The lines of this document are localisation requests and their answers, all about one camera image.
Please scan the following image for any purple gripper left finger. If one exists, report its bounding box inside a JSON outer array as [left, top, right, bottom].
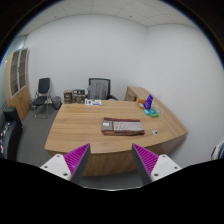
[[41, 144, 91, 184]]

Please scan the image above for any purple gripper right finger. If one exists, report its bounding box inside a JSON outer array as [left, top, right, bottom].
[[132, 144, 181, 185]]

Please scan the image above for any folded brown striped towel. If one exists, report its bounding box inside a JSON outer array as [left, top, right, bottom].
[[101, 117, 145, 136]]

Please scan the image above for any green blue box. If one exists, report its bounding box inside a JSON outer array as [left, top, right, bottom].
[[143, 109, 159, 117]]

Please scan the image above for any wooden office desk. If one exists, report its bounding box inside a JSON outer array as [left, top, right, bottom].
[[45, 100, 188, 176]]

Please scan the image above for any white green label box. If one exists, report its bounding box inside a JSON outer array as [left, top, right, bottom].
[[85, 99, 101, 106]]

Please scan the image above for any purple standing card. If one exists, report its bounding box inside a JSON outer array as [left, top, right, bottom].
[[144, 94, 153, 109]]

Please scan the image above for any orange item on desk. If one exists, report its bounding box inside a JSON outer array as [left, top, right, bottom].
[[136, 99, 146, 104]]

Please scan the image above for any grey waste bin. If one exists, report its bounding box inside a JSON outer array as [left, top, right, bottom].
[[52, 96, 62, 110]]

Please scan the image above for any black sofa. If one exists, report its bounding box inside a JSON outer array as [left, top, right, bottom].
[[0, 107, 23, 161]]

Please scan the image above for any black visitor chair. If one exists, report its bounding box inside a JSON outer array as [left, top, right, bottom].
[[33, 78, 51, 119]]

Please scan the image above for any dark box with label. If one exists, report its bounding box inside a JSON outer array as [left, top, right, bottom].
[[72, 89, 85, 104]]

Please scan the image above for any brown cardboard box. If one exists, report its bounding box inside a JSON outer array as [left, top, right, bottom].
[[64, 90, 72, 104]]

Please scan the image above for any wooden side cabinet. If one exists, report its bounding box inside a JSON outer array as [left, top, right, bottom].
[[124, 86, 158, 103]]

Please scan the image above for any wooden glass-door cabinet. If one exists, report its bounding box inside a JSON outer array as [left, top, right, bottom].
[[4, 49, 30, 121]]

